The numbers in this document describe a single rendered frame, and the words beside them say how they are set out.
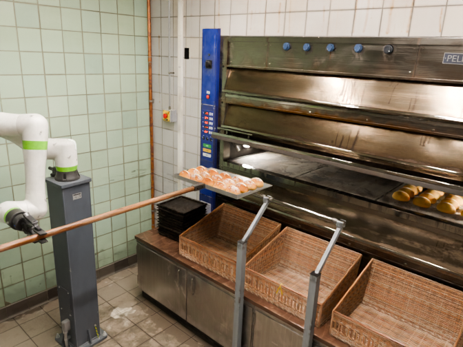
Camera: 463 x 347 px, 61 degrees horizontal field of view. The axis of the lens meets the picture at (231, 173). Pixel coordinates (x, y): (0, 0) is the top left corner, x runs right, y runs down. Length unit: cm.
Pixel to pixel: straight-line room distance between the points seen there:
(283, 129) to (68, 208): 145
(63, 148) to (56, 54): 89
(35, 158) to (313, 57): 166
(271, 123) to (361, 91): 66
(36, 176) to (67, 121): 112
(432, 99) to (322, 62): 66
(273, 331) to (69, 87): 223
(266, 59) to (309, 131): 57
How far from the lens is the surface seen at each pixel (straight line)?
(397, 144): 232
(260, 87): 273
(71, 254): 271
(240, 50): 287
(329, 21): 248
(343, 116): 242
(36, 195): 220
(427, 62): 227
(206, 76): 303
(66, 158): 253
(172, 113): 333
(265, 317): 245
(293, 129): 260
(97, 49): 332
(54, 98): 317
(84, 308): 295
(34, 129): 216
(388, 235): 247
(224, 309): 268
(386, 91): 233
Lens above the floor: 199
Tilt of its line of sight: 17 degrees down
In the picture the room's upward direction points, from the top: 2 degrees clockwise
